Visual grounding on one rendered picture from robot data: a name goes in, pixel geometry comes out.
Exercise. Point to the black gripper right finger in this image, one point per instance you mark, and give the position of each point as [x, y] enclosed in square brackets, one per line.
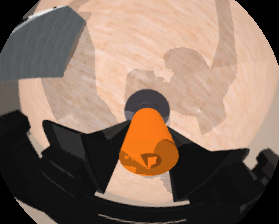
[196, 165]

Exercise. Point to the dark grey round pedestal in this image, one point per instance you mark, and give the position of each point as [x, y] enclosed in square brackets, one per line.
[147, 98]

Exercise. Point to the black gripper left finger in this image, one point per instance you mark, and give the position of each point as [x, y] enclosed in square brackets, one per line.
[99, 151]

